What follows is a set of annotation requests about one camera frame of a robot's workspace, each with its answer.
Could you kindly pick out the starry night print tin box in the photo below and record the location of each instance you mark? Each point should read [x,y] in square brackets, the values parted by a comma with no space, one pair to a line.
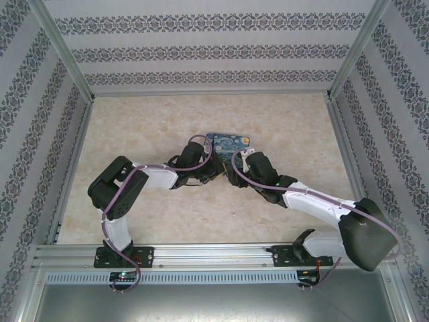
[228,142]

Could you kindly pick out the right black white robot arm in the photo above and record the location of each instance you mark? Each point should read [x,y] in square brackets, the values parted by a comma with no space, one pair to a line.
[365,241]

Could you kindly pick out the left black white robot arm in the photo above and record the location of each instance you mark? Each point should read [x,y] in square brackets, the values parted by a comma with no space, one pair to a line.
[157,177]

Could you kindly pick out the grey sheet metal panel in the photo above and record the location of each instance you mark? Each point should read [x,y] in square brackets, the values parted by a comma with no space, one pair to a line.
[214,305]

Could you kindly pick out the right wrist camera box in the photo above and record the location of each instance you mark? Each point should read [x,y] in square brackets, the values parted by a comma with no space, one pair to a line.
[248,152]

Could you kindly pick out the aluminium mounting rail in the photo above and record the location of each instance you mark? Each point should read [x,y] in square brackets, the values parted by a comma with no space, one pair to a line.
[207,256]

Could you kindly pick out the aluminium table side rail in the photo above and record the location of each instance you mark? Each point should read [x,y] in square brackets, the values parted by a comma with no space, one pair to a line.
[347,151]
[72,167]

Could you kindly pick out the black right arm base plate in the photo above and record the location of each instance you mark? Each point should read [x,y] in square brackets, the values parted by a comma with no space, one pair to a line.
[279,256]

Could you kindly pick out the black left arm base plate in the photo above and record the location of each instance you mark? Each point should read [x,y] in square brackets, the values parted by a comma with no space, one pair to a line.
[147,256]

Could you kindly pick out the aluminium frame post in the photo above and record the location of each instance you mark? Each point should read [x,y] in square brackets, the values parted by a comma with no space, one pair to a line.
[64,47]
[358,47]

